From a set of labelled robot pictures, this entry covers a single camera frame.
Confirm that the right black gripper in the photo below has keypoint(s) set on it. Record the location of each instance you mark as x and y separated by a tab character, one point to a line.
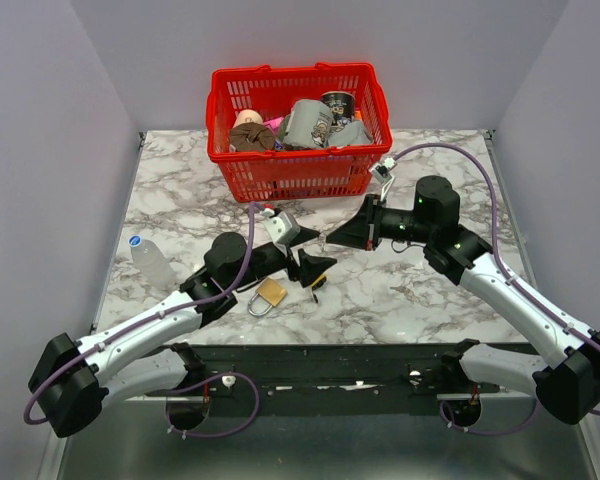
364	230

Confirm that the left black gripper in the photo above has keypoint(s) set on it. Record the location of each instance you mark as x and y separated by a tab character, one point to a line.
311	268

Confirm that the brass padlock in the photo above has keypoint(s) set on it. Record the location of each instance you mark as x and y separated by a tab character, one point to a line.
268	295

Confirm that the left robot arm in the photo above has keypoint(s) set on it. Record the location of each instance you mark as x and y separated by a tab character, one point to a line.
74	380

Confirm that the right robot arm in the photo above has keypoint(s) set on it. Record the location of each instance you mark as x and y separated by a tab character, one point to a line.
562	373

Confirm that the yellow black padlock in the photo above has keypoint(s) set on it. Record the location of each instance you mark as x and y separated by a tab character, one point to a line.
315	286

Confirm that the grey printed cloth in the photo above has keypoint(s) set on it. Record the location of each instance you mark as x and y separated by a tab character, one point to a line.
311	127

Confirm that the brown cloth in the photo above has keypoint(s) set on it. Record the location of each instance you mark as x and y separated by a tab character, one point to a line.
251	137

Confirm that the dark printed cup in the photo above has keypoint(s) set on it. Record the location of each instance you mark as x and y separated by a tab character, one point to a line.
342	106

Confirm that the pink item in basket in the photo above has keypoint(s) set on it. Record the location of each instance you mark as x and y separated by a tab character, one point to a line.
274	124

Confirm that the beige round ball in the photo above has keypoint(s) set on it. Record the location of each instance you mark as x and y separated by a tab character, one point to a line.
247	116

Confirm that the clear plastic water bottle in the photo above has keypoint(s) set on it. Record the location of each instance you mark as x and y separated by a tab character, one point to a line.
151	262

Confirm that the red plastic shopping basket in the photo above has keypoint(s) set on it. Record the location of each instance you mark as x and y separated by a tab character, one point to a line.
272	92

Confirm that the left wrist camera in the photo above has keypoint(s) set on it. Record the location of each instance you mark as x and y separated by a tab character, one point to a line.
282	229

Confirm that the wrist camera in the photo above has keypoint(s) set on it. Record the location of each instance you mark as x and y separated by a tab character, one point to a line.
381	171
282	229

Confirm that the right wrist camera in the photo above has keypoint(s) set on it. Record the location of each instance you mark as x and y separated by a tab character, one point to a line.
381	171

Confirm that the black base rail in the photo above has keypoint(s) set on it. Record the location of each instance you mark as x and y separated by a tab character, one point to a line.
294	381

